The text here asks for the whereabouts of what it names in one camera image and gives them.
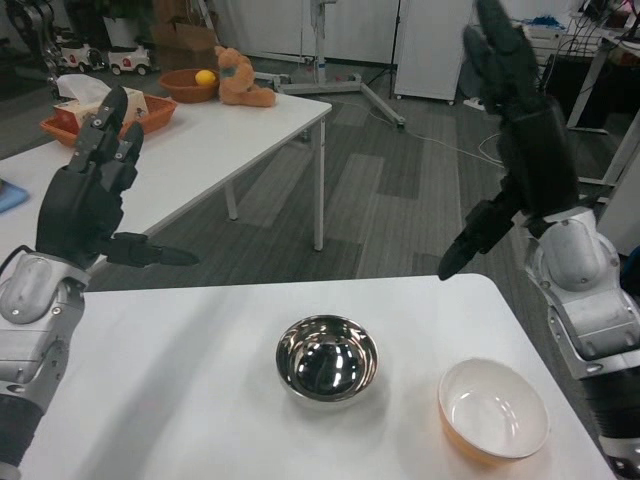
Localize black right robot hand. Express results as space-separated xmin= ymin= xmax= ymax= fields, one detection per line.
xmin=438 ymin=0 xmax=582 ymax=281

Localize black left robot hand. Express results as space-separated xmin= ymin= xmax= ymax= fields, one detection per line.
xmin=35 ymin=84 xmax=201 ymax=272

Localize shiny metal bowl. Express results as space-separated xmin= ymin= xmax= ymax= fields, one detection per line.
xmin=274 ymin=314 xmax=380 ymax=411

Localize round orange plastic bowl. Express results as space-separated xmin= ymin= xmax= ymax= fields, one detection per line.
xmin=158 ymin=68 xmax=222 ymax=105

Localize white bowl orange outside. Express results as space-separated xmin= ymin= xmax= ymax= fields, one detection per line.
xmin=437 ymin=357 xmax=551 ymax=469

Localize black computer tower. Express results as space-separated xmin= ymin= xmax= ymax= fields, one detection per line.
xmin=541 ymin=52 xmax=610 ymax=133

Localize blue tray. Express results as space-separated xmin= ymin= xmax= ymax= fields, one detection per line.
xmin=0 ymin=179 xmax=29 ymax=216

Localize grey round disc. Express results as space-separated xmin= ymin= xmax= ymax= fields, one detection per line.
xmin=456 ymin=58 xmax=490 ymax=100

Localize white desk side panel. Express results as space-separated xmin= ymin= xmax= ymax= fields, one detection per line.
xmin=601 ymin=127 xmax=640 ymax=257

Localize orange tissue box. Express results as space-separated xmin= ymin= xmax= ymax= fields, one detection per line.
xmin=52 ymin=87 xmax=149 ymax=127

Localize white drawer cabinet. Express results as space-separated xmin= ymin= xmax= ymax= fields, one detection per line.
xmin=519 ymin=22 xmax=552 ymax=67

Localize white office desk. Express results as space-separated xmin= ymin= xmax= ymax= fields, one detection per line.
xmin=563 ymin=19 xmax=640 ymax=137

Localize white tissue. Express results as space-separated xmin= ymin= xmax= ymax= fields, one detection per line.
xmin=56 ymin=74 xmax=113 ymax=104

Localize orange plastic basket tray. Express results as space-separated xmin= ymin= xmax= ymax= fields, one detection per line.
xmin=39 ymin=94 xmax=179 ymax=147

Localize long white table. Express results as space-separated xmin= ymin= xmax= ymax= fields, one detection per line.
xmin=0 ymin=91 xmax=333 ymax=252

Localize white toy car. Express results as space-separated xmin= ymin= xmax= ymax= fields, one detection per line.
xmin=57 ymin=41 xmax=108 ymax=74
xmin=107 ymin=43 xmax=153 ymax=78

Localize black tripod stand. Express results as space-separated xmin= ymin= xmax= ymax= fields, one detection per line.
xmin=368 ymin=0 xmax=402 ymax=100

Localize white plant pot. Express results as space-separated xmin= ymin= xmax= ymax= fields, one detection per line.
xmin=102 ymin=14 xmax=140 ymax=49

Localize silver black humanoid robot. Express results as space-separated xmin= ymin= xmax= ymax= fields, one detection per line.
xmin=0 ymin=0 xmax=62 ymax=87

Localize orange plush toy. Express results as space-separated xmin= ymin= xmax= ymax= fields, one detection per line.
xmin=213 ymin=44 xmax=278 ymax=109

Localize brown cardboard boxes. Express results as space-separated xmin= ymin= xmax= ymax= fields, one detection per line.
xmin=149 ymin=0 xmax=222 ymax=74

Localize white metal hoist stand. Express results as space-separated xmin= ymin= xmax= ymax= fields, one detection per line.
xmin=254 ymin=0 xmax=407 ymax=130

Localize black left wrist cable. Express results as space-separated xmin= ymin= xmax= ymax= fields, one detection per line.
xmin=0 ymin=243 xmax=35 ymax=272

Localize white floor cable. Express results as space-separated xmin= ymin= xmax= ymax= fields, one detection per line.
xmin=367 ymin=106 xmax=507 ymax=165

